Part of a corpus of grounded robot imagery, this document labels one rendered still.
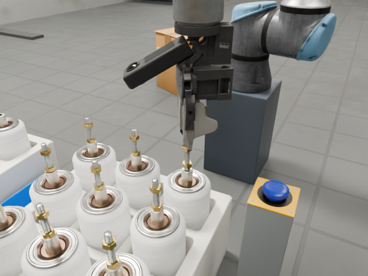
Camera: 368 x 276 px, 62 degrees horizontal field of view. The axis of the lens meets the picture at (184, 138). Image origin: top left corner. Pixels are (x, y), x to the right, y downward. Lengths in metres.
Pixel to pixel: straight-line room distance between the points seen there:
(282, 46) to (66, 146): 0.86
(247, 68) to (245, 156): 0.27
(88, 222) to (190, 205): 0.19
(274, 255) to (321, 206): 0.48
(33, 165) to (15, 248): 0.38
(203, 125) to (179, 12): 0.18
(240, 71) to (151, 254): 0.57
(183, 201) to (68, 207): 0.23
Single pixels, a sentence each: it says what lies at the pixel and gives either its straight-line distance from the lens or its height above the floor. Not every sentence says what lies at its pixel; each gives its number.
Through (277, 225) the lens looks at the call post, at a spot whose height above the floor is 0.29.
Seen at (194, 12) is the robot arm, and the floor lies 0.57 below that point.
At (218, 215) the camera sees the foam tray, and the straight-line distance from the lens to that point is 0.65.
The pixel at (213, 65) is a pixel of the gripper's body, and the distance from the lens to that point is 0.49.
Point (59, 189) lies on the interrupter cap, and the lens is 0.64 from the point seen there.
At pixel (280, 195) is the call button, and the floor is 0.33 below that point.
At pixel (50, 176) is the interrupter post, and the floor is 0.28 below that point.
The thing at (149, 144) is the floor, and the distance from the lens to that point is 1.20.
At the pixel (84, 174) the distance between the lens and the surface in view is 0.71.
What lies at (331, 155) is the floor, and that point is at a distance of 1.26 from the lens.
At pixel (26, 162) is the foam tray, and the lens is 0.91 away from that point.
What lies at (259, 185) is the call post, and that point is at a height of 0.31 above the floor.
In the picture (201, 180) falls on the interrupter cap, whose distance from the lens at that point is 0.61.
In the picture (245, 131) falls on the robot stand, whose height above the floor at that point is 0.19.
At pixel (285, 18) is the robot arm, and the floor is 0.51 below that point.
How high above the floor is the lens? 0.64
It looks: 31 degrees down
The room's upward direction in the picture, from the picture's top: straight up
